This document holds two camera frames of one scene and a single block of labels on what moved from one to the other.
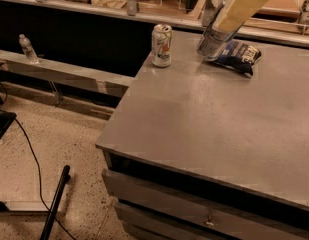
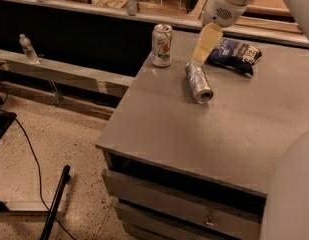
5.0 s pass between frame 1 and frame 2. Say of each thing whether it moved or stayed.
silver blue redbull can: moved
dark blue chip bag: stayed
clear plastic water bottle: stayed
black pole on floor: stayed
